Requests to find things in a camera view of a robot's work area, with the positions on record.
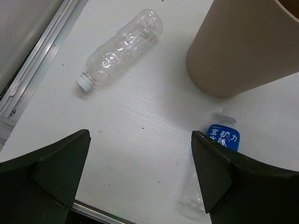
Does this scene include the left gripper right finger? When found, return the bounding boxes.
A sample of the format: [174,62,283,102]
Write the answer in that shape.
[191,131,299,224]

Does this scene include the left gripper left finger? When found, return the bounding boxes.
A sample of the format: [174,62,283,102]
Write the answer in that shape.
[0,129,91,224]

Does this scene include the blue label plastic bottle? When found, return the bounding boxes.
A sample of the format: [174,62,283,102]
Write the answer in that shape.
[179,107,241,216]

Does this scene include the brown round bin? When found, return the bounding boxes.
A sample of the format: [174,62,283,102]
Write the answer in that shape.
[186,0,299,98]

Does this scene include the clear unlabelled plastic bottle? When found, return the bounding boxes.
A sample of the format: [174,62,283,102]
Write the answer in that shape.
[76,9,163,92]

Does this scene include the left aluminium frame rail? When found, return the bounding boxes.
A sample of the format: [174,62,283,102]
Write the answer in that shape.
[0,0,88,121]

